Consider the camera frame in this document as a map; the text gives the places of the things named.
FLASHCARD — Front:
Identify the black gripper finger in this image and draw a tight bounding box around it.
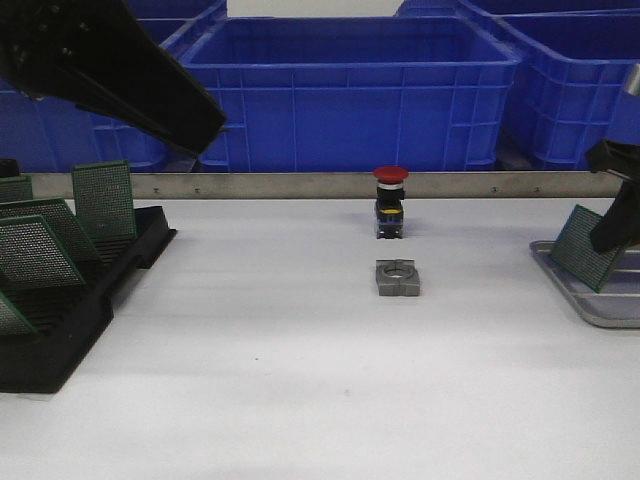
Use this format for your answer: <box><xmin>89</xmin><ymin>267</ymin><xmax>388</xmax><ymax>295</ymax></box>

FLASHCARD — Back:
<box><xmin>585</xmin><ymin>139</ymin><xmax>639</xmax><ymax>183</ymax></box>
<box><xmin>49</xmin><ymin>1</ymin><xmax>226</xmax><ymax>155</ymax></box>
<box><xmin>590</xmin><ymin>182</ymin><xmax>639</xmax><ymax>254</ymax></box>

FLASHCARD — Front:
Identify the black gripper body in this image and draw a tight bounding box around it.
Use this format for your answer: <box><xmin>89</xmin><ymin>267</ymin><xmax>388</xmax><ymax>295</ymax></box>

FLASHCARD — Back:
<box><xmin>1</xmin><ymin>1</ymin><xmax>90</xmax><ymax>103</ymax></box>

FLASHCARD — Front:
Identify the green perforated circuit board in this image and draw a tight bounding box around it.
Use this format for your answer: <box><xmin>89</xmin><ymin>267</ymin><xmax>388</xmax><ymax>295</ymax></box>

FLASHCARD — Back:
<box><xmin>0</xmin><ymin>293</ymin><xmax>38</xmax><ymax>337</ymax></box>
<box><xmin>1</xmin><ymin>198</ymin><xmax>101</xmax><ymax>263</ymax></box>
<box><xmin>0</xmin><ymin>175</ymin><xmax>34</xmax><ymax>203</ymax></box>
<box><xmin>71</xmin><ymin>160</ymin><xmax>137</xmax><ymax>241</ymax></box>
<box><xmin>1</xmin><ymin>215</ymin><xmax>86</xmax><ymax>290</ymax></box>
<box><xmin>550</xmin><ymin>204</ymin><xmax>625</xmax><ymax>293</ymax></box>

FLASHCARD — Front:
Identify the metal tray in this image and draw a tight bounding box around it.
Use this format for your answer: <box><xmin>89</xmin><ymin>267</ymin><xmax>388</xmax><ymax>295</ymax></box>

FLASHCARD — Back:
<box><xmin>529</xmin><ymin>241</ymin><xmax>639</xmax><ymax>330</ymax></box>

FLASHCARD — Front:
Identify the black slotted board rack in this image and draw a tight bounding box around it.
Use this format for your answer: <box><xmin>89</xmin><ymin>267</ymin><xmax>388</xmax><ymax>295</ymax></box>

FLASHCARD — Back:
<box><xmin>1</xmin><ymin>204</ymin><xmax>176</xmax><ymax>394</ymax></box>

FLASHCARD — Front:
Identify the blue plastic crate right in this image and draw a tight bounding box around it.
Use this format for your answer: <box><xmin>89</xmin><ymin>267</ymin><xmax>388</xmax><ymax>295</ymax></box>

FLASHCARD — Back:
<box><xmin>493</xmin><ymin>13</ymin><xmax>639</xmax><ymax>170</ymax></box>

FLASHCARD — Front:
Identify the blue plastic crate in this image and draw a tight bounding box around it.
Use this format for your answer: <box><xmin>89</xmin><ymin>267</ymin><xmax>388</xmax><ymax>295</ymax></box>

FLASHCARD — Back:
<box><xmin>493</xmin><ymin>13</ymin><xmax>639</xmax><ymax>170</ymax></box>
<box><xmin>0</xmin><ymin>19</ymin><xmax>199</xmax><ymax>174</ymax></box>
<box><xmin>180</xmin><ymin>17</ymin><xmax>519</xmax><ymax>173</ymax></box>

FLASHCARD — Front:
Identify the blue plastic crate left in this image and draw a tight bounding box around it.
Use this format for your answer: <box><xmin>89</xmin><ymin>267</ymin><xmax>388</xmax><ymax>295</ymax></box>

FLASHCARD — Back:
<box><xmin>0</xmin><ymin>19</ymin><xmax>199</xmax><ymax>174</ymax></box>

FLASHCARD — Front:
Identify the blue plastic crate centre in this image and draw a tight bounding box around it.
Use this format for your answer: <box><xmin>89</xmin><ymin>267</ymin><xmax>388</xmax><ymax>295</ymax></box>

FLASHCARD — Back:
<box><xmin>180</xmin><ymin>17</ymin><xmax>519</xmax><ymax>173</ymax></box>

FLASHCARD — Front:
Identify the red emergency stop button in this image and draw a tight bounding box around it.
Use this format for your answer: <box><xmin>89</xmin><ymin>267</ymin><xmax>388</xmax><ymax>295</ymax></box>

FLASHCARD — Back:
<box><xmin>373</xmin><ymin>166</ymin><xmax>409</xmax><ymax>239</ymax></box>

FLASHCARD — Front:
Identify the grey square mounting block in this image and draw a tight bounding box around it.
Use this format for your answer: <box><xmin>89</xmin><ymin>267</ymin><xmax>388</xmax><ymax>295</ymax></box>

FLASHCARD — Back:
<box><xmin>375</xmin><ymin>259</ymin><xmax>421</xmax><ymax>297</ymax></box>

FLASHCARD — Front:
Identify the blue crate rear right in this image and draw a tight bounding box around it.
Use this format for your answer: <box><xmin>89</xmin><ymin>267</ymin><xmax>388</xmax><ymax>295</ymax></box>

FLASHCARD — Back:
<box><xmin>395</xmin><ymin>0</ymin><xmax>639</xmax><ymax>20</ymax></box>

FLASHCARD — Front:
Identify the steel shelf rail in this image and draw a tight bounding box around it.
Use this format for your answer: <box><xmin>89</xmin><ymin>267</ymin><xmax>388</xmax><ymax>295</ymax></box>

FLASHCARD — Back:
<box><xmin>19</xmin><ymin>171</ymin><xmax>631</xmax><ymax>201</ymax></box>

